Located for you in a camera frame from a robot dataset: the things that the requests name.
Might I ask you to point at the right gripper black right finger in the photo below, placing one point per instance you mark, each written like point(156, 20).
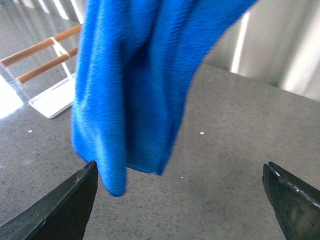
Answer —
point(296, 204)

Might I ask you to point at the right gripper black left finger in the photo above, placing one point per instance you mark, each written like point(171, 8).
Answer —
point(62, 214)

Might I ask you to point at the blue microfiber cloth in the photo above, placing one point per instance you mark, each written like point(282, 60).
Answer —
point(135, 63)

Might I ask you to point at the white rack with wooden rods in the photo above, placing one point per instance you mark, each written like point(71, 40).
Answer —
point(59, 97)

